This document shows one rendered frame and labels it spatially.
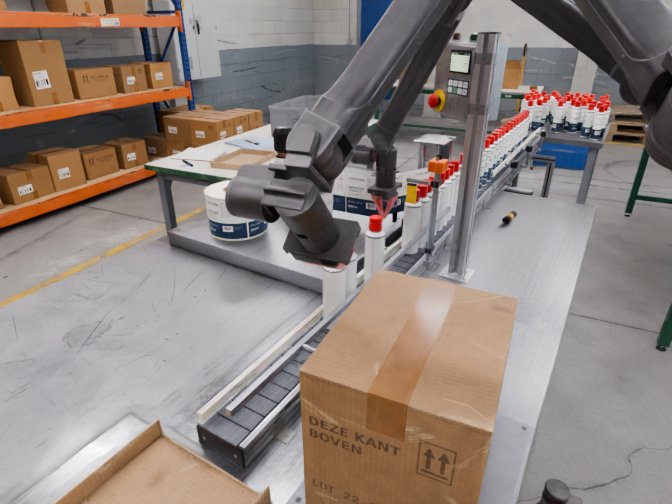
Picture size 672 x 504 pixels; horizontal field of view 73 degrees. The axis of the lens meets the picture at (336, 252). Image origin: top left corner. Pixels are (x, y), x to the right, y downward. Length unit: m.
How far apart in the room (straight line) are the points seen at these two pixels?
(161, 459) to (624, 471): 1.74
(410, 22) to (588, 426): 1.95
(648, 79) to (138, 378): 1.01
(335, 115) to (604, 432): 1.96
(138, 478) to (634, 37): 0.93
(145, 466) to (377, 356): 0.48
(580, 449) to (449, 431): 1.66
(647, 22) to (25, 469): 1.10
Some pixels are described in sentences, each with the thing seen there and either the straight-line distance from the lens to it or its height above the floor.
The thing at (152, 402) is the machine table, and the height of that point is 0.83.
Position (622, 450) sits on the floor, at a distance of 2.28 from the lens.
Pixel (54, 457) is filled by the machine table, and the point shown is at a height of 0.83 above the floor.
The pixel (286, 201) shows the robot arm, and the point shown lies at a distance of 0.56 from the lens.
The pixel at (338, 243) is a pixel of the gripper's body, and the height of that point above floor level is 1.24.
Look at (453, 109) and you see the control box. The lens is 1.33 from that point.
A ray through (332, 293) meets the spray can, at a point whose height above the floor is 0.98.
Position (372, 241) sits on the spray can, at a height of 1.03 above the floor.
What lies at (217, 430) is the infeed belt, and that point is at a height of 0.88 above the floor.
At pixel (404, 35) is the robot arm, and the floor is 1.50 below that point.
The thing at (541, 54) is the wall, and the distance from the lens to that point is 8.76.
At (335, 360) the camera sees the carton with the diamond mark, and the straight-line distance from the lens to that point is 0.61.
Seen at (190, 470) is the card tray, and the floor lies 0.83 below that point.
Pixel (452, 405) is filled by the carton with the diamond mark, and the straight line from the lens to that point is 0.57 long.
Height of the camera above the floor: 1.51
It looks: 26 degrees down
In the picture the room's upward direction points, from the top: straight up
